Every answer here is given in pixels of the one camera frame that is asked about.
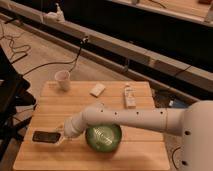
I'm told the black cable on floor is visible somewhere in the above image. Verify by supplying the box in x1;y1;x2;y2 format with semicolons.
21;35;90;77

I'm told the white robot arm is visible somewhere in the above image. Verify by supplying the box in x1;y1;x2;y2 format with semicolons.
56;100;213;171

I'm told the black chair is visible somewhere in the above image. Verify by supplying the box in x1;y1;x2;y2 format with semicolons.
0;46;36;161

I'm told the blue power box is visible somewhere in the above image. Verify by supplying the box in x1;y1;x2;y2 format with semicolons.
169;99;188;108

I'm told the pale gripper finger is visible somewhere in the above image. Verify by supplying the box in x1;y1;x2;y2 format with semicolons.
55;124;66;146

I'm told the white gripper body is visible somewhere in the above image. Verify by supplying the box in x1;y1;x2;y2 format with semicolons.
64;115;84;138

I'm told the white sponge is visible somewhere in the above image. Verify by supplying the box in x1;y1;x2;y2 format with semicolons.
90;83;105;97

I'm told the white object on rail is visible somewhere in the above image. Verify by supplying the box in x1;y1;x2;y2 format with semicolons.
45;4;65;22

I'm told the green bowl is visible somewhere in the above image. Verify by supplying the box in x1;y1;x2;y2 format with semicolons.
85;124;122;153

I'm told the white paper cup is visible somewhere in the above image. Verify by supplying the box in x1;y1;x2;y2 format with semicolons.
55;70;70;91

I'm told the black eraser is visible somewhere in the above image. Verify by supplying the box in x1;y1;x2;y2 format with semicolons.
32;131;61;143

